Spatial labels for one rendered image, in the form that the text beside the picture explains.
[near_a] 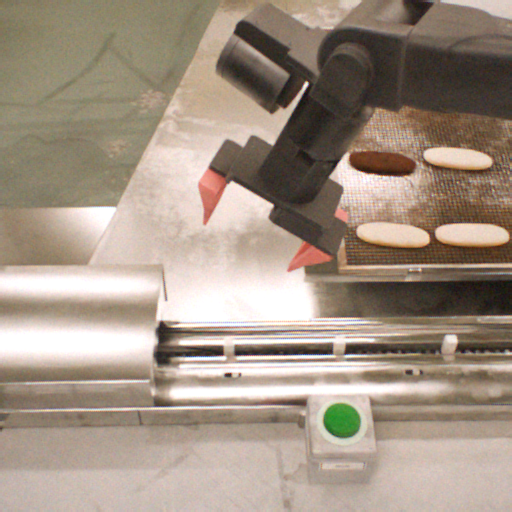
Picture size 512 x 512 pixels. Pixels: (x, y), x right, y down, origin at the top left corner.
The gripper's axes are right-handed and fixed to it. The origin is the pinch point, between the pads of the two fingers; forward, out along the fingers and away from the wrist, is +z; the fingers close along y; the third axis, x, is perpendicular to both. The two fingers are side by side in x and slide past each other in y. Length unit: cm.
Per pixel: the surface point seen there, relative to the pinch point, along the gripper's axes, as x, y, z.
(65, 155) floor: 128, -68, 139
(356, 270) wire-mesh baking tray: 16.4, 15.2, 11.7
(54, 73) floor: 179, -100, 150
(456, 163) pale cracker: 39.0, 22.5, 3.9
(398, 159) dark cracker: 36.8, 14.8, 6.9
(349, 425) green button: -6.8, 19.0, 10.3
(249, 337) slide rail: 5.0, 7.0, 20.9
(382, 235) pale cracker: 22.8, 16.6, 9.6
